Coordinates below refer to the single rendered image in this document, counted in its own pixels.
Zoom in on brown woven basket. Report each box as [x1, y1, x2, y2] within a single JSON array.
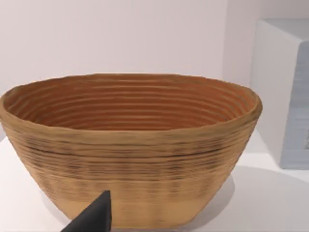
[[0, 73, 263, 230]]

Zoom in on pale grey microwave oven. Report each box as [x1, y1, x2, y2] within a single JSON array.
[[249, 18, 309, 170]]

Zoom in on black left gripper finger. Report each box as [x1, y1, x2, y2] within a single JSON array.
[[60, 190, 112, 232]]

